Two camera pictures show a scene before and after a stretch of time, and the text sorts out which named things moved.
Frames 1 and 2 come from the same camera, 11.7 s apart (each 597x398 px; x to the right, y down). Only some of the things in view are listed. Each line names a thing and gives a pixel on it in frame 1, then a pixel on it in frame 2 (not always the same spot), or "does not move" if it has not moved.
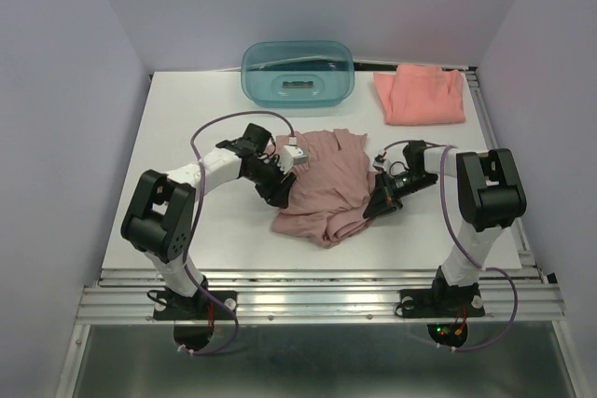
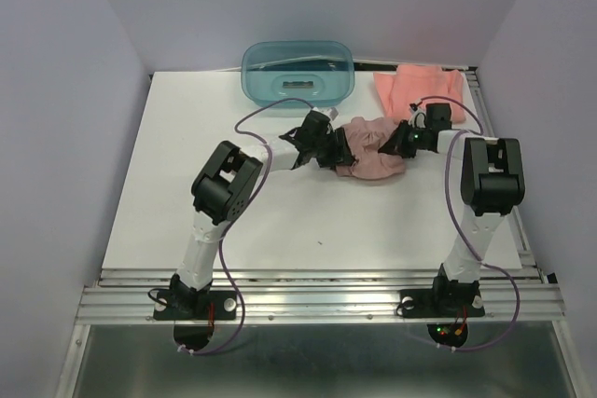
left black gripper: x=277 y=194 → x=340 y=155
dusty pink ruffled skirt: x=334 y=184 → x=366 y=138
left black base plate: x=201 y=307 does not move
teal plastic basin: x=298 y=74 does not move
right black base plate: x=460 y=302 does not move
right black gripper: x=384 y=198 → x=395 y=144
